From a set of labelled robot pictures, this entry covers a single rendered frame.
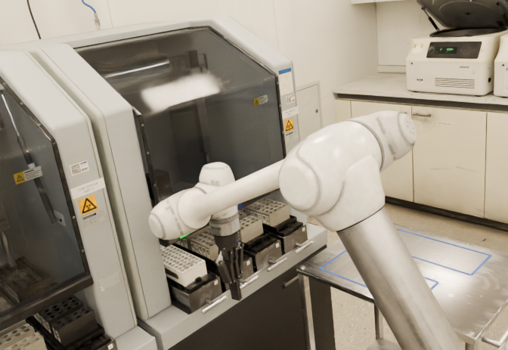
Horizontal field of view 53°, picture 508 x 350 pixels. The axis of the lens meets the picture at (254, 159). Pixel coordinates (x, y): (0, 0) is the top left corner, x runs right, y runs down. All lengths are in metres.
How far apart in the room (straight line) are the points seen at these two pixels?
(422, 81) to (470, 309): 2.29
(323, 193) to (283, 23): 2.78
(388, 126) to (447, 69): 2.53
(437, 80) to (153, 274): 2.44
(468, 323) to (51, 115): 1.24
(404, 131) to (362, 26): 3.33
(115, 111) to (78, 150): 0.16
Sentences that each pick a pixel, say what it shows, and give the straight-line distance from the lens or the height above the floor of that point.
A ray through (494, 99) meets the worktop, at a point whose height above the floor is 0.90.
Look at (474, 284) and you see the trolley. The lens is 1.66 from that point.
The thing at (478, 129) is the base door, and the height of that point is 0.69.
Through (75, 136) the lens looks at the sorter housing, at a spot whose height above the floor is 1.39.
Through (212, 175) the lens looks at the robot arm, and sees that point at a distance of 1.42.
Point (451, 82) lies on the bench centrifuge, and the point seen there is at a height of 0.98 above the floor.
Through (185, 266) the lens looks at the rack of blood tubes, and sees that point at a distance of 1.76.
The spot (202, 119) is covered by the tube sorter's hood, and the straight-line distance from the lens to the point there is 1.69.
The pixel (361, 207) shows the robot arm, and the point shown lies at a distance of 0.91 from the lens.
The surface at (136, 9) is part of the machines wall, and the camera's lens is 2.87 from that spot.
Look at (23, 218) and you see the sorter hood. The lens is 1.45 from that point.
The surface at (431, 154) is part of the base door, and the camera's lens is 3.73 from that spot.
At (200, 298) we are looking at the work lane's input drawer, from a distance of 1.76.
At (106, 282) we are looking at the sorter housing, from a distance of 1.64.
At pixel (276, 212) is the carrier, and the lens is 2.01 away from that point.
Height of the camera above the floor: 1.72
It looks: 19 degrees down
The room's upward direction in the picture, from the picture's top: 7 degrees counter-clockwise
